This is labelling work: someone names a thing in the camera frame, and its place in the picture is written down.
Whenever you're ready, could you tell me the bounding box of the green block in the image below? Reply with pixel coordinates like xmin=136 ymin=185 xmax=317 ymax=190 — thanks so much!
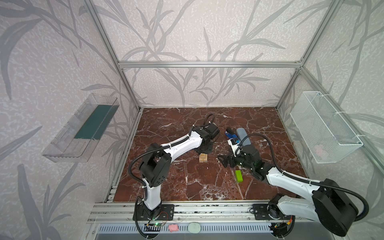
xmin=235 ymin=170 xmax=244 ymax=183

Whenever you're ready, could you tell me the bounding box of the wood block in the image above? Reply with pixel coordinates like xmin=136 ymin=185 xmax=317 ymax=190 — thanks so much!
xmin=199 ymin=154 xmax=208 ymax=163

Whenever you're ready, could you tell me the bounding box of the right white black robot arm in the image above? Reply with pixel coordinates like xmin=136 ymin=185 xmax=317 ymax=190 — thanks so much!
xmin=218 ymin=145 xmax=369 ymax=237

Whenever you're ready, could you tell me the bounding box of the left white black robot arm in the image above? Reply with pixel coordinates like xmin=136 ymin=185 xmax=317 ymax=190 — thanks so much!
xmin=128 ymin=122 xmax=220 ymax=211

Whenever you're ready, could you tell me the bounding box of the blue stapler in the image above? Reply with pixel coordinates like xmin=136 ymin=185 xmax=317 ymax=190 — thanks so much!
xmin=225 ymin=127 xmax=240 ymax=145

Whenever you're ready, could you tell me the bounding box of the blue-grey oval case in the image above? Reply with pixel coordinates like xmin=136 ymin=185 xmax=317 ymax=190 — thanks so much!
xmin=236 ymin=128 xmax=252 ymax=146

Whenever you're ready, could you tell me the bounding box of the pink object in basket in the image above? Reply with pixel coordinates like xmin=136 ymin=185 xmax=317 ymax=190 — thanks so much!
xmin=314 ymin=145 xmax=328 ymax=159

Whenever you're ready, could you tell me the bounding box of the pale green round disc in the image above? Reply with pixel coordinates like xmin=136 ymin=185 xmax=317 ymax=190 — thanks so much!
xmin=188 ymin=222 xmax=202 ymax=234

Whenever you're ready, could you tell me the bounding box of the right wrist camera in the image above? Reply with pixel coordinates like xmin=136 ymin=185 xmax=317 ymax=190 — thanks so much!
xmin=228 ymin=138 xmax=241 ymax=157

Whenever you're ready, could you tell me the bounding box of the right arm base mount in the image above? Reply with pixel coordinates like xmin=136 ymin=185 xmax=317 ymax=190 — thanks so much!
xmin=249 ymin=204 xmax=292 ymax=222

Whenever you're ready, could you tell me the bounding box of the white wire mesh basket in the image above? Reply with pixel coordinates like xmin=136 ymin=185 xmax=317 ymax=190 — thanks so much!
xmin=290 ymin=91 xmax=364 ymax=164

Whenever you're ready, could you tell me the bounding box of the aluminium frame crossbar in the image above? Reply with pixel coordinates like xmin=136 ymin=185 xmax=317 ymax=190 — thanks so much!
xmin=118 ymin=61 xmax=301 ymax=69

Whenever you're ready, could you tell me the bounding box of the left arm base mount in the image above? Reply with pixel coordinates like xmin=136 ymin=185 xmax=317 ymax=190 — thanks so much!
xmin=133 ymin=204 xmax=175 ymax=221

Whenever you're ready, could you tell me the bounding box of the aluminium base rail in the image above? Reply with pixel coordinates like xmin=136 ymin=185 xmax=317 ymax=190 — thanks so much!
xmin=87 ymin=200 xmax=273 ymax=224

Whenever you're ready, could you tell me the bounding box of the clear plastic wall bin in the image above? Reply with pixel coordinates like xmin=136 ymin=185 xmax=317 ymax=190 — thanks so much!
xmin=42 ymin=94 xmax=120 ymax=163

